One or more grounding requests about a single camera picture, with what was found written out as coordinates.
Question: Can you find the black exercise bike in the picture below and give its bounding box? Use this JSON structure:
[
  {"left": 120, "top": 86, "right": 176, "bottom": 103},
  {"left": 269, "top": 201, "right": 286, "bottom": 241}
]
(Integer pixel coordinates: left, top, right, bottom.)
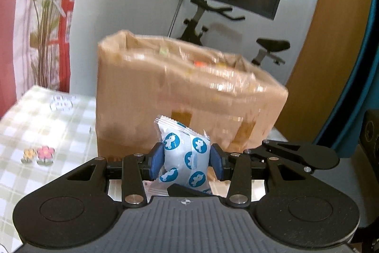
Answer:
[{"left": 178, "top": 0, "right": 291, "bottom": 65}]

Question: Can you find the wooden door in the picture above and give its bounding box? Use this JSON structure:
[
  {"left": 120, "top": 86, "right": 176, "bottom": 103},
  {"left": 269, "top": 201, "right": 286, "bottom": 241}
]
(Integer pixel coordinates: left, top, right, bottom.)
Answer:
[{"left": 275, "top": 0, "right": 376, "bottom": 147}]

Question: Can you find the teal door frame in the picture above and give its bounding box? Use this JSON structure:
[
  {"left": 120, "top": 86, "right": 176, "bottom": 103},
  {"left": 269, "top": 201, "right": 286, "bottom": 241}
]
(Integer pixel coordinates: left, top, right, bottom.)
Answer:
[{"left": 314, "top": 0, "right": 379, "bottom": 153}]

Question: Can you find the white blue-print snack packet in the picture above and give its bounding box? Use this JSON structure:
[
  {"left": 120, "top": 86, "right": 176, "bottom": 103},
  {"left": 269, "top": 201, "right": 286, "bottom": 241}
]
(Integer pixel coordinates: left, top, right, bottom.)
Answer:
[{"left": 153, "top": 115, "right": 214, "bottom": 196}]

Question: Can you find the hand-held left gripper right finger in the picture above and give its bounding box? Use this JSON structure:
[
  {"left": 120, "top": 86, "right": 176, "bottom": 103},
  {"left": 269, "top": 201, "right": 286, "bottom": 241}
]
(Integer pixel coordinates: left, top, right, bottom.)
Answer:
[{"left": 210, "top": 143, "right": 312, "bottom": 208}]

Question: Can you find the plastic-lined cardboard box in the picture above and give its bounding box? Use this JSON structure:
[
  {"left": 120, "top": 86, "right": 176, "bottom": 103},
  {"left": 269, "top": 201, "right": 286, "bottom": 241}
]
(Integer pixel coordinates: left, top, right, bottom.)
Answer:
[{"left": 95, "top": 30, "right": 289, "bottom": 165}]

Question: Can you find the red leaf-print curtain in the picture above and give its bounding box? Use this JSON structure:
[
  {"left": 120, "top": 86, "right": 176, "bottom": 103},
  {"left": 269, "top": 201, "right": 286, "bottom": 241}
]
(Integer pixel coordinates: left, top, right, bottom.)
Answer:
[{"left": 0, "top": 0, "right": 89, "bottom": 120}]

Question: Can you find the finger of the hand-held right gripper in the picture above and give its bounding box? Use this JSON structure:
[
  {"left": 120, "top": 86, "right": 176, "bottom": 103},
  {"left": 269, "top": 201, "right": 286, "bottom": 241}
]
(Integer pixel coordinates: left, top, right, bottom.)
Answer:
[{"left": 246, "top": 139, "right": 312, "bottom": 175}]

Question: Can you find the metal rod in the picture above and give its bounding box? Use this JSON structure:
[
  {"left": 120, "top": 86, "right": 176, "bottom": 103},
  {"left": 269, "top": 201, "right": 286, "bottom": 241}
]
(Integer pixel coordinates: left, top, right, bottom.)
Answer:
[{"left": 167, "top": 0, "right": 184, "bottom": 37}]

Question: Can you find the green checked tablecloth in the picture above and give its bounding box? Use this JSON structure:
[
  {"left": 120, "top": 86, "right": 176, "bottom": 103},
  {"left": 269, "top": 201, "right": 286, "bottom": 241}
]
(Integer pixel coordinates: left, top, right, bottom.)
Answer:
[{"left": 0, "top": 85, "right": 289, "bottom": 250}]

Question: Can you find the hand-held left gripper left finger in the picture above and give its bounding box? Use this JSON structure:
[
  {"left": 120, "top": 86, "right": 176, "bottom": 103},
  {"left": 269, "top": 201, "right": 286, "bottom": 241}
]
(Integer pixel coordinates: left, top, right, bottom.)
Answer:
[{"left": 67, "top": 142, "right": 164, "bottom": 208}]

